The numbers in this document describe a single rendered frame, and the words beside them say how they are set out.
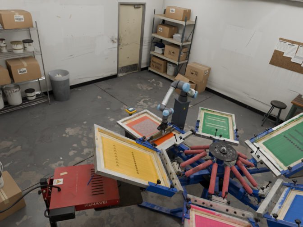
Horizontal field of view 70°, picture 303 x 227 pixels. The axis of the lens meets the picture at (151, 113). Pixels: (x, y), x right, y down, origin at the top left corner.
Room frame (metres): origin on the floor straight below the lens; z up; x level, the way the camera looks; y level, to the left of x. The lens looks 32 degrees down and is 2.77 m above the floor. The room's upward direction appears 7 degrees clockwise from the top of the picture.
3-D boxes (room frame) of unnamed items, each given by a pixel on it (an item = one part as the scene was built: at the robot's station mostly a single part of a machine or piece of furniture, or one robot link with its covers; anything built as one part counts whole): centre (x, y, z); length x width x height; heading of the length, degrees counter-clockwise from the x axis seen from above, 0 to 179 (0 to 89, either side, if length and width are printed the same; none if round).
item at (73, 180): (1.32, 0.55, 1.06); 0.61 x 0.46 x 0.12; 108
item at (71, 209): (1.03, 0.65, 1.06); 0.24 x 0.12 x 0.09; 108
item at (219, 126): (2.65, -0.98, 1.05); 1.08 x 0.61 x 0.23; 168
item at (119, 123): (2.46, -0.01, 0.97); 0.79 x 0.58 x 0.04; 48
